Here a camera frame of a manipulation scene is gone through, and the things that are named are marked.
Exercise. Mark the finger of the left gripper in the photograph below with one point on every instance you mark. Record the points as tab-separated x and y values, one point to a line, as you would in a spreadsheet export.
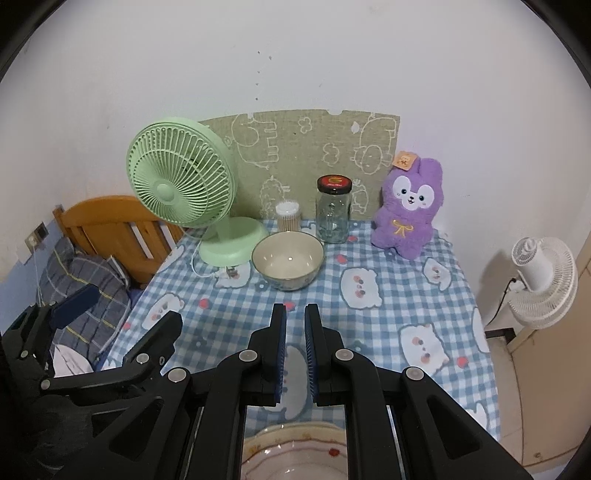
69	309
157	345

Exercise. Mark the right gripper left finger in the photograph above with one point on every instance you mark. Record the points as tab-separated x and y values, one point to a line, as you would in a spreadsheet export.
191	426

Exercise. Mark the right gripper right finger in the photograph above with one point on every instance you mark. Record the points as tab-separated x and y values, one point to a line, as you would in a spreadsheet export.
399	425

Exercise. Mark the small red white plate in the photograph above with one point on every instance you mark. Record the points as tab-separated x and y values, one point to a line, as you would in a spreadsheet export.
298	460

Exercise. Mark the grey plaid pillow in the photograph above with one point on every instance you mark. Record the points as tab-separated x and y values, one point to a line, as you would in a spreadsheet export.
68	269

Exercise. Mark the wooden bed headboard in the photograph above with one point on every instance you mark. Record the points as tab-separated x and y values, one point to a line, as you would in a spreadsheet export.
120	227

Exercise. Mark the large scalloped yellow floral plate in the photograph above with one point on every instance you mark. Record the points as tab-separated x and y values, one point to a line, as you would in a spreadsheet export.
297	431

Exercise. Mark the blue checkered tablecloth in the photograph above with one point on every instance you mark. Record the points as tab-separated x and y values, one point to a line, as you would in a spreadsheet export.
396	312

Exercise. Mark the beige door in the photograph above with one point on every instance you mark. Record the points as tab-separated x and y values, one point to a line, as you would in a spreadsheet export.
553	374

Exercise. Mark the back ceramic bowl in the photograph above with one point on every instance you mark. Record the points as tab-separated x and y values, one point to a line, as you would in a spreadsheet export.
289	260

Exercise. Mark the green desk fan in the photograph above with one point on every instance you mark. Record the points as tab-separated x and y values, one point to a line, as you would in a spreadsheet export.
184	174

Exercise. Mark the white standing fan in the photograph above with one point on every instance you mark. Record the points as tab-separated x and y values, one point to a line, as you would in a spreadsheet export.
547	270

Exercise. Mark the green cartoon board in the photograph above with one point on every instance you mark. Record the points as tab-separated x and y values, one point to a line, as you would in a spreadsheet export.
279	155

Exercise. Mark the glass jar with black lid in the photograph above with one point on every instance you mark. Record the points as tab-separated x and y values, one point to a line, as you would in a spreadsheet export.
332	208

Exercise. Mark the purple plush bunny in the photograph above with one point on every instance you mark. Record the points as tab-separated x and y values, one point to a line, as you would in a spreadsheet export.
411	196

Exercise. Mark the wall power socket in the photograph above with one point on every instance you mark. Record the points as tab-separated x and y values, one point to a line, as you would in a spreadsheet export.
35	239

